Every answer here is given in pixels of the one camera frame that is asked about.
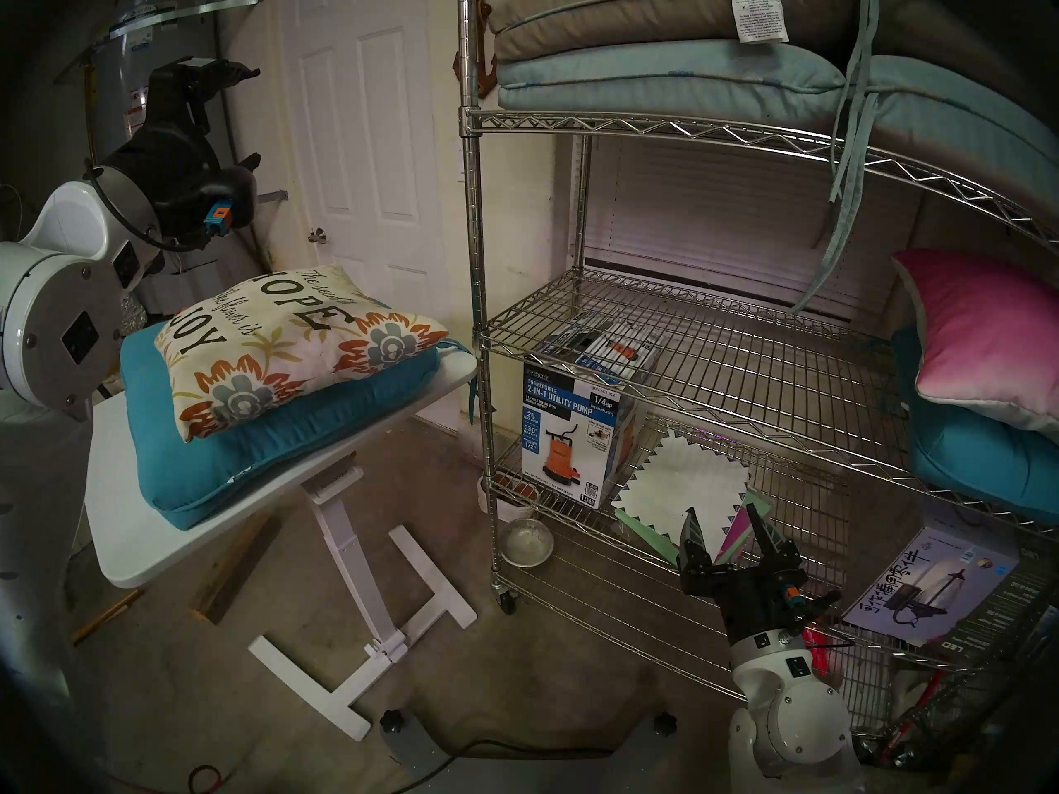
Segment red plastic item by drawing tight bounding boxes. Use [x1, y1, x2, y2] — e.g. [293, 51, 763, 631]
[803, 623, 846, 677]

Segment teal plain cushion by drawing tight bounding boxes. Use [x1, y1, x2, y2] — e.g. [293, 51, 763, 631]
[892, 325, 1059, 524]

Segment chrome wire shelving rack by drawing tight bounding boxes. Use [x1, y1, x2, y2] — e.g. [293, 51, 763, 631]
[455, 0, 1059, 739]

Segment metal pet bowl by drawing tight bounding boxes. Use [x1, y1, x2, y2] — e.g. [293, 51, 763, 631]
[499, 518, 555, 568]

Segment wooden plank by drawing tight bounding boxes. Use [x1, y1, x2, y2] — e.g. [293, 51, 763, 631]
[190, 515, 282, 625]

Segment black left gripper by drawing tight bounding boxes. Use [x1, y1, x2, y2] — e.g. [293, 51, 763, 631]
[91, 60, 263, 252]

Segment white zigzag-edged paper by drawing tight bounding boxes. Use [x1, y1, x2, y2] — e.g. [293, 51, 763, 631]
[611, 433, 752, 553]

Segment white panel door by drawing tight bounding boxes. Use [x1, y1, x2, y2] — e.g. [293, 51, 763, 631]
[277, 0, 452, 326]

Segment utility pump cardboard box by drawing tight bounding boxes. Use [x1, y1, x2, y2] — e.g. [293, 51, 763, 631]
[521, 317, 663, 510]

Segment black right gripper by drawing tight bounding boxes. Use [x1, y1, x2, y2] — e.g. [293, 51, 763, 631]
[678, 504, 808, 647]

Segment pink throw pillow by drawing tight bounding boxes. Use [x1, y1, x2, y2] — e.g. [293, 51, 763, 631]
[892, 249, 1059, 444]

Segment black floor cable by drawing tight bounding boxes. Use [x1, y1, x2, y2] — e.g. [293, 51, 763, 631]
[414, 739, 613, 794]

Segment floral HOPE JOY throw cushion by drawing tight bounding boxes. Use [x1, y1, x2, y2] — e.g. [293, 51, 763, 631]
[156, 265, 449, 444]

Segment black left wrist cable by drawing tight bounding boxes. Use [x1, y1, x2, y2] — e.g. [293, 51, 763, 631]
[83, 164, 208, 252]

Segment teal tufted seat cushion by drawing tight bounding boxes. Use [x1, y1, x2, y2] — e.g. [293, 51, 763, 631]
[120, 321, 477, 530]

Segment white window blinds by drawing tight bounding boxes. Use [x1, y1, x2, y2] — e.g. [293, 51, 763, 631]
[571, 135, 923, 326]

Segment green paper sheet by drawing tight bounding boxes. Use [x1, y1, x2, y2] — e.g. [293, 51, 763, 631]
[614, 490, 774, 566]

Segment magenta paper sheet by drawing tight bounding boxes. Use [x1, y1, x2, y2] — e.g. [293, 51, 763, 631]
[716, 515, 758, 563]

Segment thin wooden stick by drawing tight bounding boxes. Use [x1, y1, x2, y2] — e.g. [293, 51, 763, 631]
[70, 590, 143, 646]

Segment tan bench cushion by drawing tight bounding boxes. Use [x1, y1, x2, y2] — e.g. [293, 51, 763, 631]
[488, 0, 1052, 115]

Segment wooden anchor wall decoration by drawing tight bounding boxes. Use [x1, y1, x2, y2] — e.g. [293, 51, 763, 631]
[453, 2, 499, 98]

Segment LED lamp box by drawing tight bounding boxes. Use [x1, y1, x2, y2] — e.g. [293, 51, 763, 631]
[842, 511, 1059, 661]

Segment grey water heater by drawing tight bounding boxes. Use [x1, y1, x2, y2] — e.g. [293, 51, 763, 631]
[87, 0, 274, 313]

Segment white care label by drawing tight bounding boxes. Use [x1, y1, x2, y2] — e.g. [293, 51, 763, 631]
[728, 0, 788, 44]

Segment light blue bench cushion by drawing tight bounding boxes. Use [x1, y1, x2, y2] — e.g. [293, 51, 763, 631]
[496, 40, 1059, 222]

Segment white overbed table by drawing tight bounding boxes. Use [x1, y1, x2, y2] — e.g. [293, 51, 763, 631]
[85, 350, 479, 742]

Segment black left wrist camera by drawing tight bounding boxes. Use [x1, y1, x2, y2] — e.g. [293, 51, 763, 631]
[149, 56, 218, 133]

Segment light blue tie strap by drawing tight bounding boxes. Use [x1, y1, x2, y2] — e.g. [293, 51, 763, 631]
[790, 0, 882, 315]

